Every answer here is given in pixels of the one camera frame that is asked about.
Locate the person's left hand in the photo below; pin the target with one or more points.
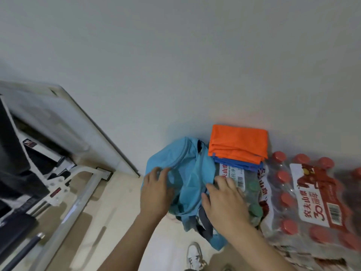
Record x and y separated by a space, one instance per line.
155 194

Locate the person's right hand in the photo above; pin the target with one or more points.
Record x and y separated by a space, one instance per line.
228 211

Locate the light blue backpack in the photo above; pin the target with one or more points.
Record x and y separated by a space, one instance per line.
186 172

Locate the blue t-shirt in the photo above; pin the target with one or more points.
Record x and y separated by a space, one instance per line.
239 165

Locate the orange t-shirt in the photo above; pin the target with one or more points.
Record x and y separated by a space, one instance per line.
239 146

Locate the person's right forearm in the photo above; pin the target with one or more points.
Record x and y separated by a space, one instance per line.
259 254

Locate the person's left forearm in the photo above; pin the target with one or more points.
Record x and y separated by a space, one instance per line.
124 245

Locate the white and black sneaker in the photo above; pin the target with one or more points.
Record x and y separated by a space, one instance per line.
227 268
194 258

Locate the stack of water bottle packs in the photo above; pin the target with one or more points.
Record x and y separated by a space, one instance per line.
310 200

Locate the black leg machine seat pad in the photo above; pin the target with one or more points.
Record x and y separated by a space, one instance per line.
14 231

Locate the black leg machine back pad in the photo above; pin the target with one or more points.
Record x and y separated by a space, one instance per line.
14 149

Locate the white leg machine frame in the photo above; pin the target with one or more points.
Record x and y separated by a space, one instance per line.
70 180

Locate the white panel leaning on wall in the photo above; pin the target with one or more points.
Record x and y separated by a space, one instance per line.
84 132

